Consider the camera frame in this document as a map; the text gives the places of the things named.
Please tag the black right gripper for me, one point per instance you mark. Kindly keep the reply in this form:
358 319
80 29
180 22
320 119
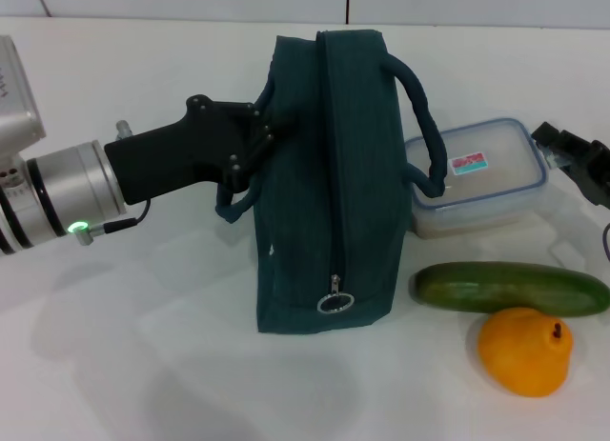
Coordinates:
601 174

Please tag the dark teal fabric lunch bag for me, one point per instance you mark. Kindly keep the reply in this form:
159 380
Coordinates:
333 184

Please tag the clear plastic blue-rimmed food container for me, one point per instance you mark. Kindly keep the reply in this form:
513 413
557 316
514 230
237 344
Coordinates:
481 188

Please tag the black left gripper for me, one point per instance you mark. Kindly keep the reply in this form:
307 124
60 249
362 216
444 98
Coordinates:
181 155

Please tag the green cucumber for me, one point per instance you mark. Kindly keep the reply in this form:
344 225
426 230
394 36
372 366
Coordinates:
510 288

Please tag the orange pear-shaped fruit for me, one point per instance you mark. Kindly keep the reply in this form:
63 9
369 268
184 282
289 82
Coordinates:
524 355

